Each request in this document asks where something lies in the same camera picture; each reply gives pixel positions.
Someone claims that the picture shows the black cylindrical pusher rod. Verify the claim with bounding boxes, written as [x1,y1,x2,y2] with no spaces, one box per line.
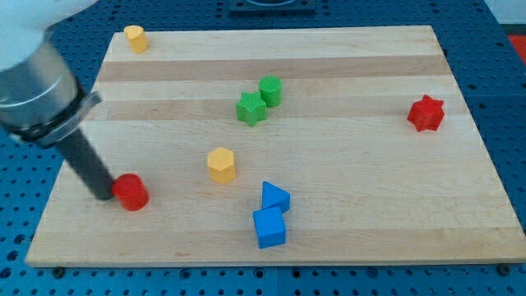
[54,129,113,201]

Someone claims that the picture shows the red cylinder block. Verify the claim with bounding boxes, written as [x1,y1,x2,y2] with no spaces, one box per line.
[111,173,150,211]

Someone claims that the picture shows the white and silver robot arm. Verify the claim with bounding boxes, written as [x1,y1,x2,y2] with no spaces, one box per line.
[1,0,113,201]

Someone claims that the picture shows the yellow hexagon block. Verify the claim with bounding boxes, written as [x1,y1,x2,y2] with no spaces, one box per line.
[207,147,237,184]

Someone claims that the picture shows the green star block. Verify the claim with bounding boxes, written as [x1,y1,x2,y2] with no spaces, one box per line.
[236,91,267,127]

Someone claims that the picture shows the red star block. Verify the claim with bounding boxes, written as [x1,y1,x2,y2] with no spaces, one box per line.
[407,95,445,132]

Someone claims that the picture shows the blue triangle block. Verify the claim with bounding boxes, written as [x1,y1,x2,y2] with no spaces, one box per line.
[261,181,291,213]

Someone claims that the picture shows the green cylinder block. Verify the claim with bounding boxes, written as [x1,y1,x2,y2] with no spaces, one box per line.
[258,76,283,108]

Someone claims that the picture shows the blue cube block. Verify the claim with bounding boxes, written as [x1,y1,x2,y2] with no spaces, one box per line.
[252,206,286,248]

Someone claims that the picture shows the light wooden board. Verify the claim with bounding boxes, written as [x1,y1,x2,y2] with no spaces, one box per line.
[26,25,525,267]

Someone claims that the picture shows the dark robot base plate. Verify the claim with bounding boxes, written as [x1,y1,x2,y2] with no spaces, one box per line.
[228,0,316,16]

